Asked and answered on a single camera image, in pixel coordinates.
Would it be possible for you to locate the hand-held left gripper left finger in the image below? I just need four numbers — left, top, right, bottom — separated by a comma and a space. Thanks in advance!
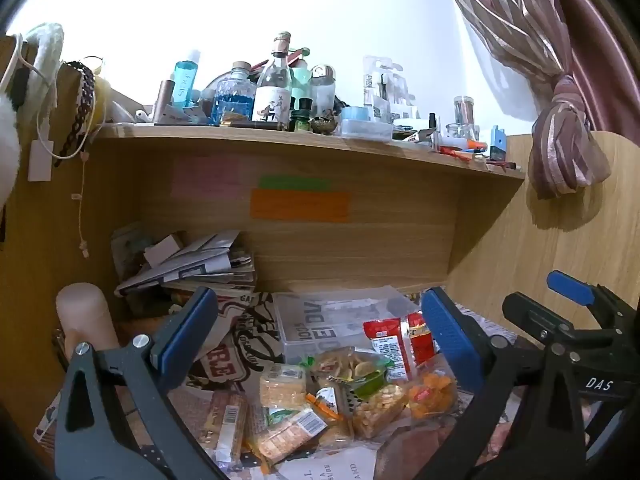
52, 286, 231, 480

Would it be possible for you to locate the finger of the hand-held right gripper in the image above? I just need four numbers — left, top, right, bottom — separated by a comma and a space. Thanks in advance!
502, 292, 581, 348
546, 270, 640, 333

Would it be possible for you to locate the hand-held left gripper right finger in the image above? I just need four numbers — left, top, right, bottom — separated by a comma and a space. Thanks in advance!
414, 287, 587, 480

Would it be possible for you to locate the clear plastic storage box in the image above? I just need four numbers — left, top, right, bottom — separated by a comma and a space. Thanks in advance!
272, 285, 426, 361

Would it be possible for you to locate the red snack packet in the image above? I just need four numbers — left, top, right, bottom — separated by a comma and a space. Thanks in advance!
363, 318, 414, 382
406, 312, 437, 366

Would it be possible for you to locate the orange dried fruit packet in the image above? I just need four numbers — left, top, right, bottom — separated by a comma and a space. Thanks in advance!
406, 369, 459, 420

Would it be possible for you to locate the stack of books and magazines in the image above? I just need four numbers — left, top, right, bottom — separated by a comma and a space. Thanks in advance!
111, 224, 257, 311

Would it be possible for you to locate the peanut snack packet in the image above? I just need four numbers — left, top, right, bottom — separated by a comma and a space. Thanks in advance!
352, 383, 409, 439

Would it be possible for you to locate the long brown cracker packet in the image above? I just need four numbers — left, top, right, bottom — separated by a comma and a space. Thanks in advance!
198, 391, 249, 466

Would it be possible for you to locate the banana chips bag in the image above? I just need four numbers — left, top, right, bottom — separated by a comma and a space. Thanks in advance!
301, 346, 394, 397

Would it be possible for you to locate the square rice cracker packet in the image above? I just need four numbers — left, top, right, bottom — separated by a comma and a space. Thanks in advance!
259, 364, 307, 409

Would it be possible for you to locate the small orange-edged snack packet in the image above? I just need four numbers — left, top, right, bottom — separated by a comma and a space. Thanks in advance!
306, 385, 351, 421

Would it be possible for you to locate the barcode rice cracker packet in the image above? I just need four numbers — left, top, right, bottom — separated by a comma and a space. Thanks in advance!
248, 407, 329, 464

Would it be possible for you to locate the wooden desk shelf unit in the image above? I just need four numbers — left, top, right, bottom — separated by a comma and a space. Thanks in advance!
0, 35, 640, 461

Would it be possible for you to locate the pink sticky note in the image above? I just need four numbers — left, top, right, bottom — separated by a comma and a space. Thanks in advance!
171, 156, 241, 199

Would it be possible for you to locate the orange sticky note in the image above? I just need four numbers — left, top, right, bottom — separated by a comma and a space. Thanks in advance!
250, 189, 352, 223

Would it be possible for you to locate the green sticky note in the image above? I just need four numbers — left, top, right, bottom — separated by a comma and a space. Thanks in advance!
259, 175, 332, 192

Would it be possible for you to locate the glass jar with pink contents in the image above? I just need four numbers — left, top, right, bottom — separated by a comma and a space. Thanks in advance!
453, 95, 477, 141

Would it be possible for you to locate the pink striped curtain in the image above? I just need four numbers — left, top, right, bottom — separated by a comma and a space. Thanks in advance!
434, 0, 640, 201

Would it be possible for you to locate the white paper tag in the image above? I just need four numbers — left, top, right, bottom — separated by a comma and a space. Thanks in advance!
28, 140, 54, 183

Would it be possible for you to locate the brown cosmetic tube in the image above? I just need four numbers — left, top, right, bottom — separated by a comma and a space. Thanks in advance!
153, 80, 175, 126

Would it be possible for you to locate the clear lidded box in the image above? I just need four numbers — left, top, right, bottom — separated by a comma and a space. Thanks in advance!
340, 106, 394, 142

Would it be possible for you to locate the blue liquid glass bottle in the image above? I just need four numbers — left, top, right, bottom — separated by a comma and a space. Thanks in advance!
212, 61, 257, 126

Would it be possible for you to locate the small dark green bottle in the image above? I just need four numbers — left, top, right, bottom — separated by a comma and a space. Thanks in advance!
293, 98, 313, 133

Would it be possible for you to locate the blue spray bottle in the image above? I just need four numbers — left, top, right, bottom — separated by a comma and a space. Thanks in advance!
173, 50, 202, 109

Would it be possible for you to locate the braided brown headband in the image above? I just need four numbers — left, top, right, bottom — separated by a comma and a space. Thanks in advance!
53, 61, 99, 168

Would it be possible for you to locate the clear liquor bottle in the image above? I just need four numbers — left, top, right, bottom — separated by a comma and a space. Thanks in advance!
251, 32, 294, 131

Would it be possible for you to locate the clear blister packaging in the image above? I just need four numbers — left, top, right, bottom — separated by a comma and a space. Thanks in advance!
362, 56, 417, 124

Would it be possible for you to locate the clear glass jar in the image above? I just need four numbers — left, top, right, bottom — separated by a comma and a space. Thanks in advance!
308, 65, 337, 120

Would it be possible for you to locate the mint green bottle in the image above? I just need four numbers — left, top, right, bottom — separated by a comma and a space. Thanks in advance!
291, 58, 313, 101

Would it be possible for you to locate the white plush toy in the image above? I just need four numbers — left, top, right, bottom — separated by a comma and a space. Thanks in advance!
0, 22, 66, 211

